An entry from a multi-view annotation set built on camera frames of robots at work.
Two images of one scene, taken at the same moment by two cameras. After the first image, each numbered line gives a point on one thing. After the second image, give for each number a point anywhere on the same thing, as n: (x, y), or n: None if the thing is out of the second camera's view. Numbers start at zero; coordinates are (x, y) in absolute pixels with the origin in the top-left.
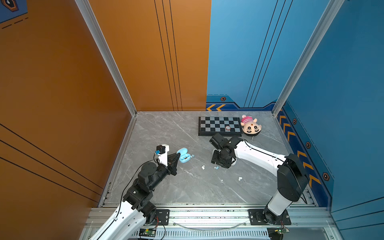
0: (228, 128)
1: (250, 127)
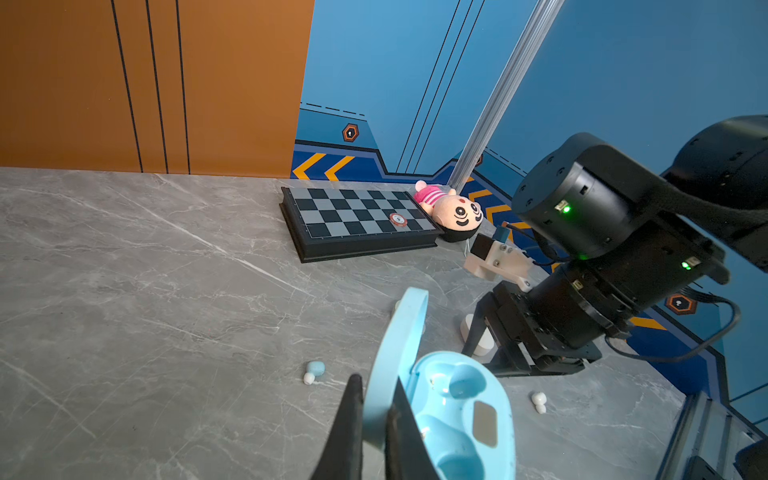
0: (398, 219)
1: (457, 217)
